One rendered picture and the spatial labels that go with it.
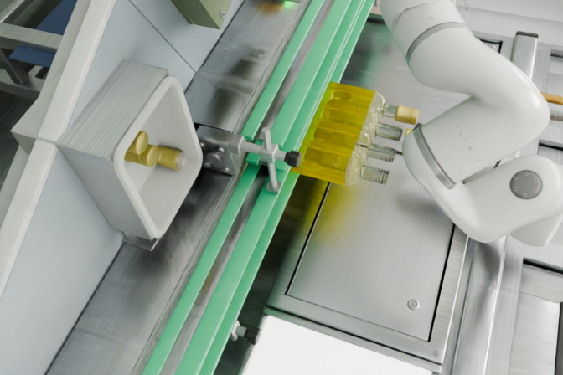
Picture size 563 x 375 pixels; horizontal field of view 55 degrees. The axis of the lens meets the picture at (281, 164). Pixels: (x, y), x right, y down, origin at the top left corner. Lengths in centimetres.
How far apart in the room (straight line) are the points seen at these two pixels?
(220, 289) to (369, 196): 43
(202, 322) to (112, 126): 34
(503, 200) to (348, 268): 45
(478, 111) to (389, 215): 54
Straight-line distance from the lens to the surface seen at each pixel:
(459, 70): 65
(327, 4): 122
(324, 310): 106
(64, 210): 82
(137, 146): 81
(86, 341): 93
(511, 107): 65
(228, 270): 93
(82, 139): 76
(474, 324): 109
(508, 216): 74
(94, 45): 80
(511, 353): 114
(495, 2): 682
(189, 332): 90
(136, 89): 80
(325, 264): 111
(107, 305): 94
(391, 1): 72
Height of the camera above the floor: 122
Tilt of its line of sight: 16 degrees down
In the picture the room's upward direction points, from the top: 105 degrees clockwise
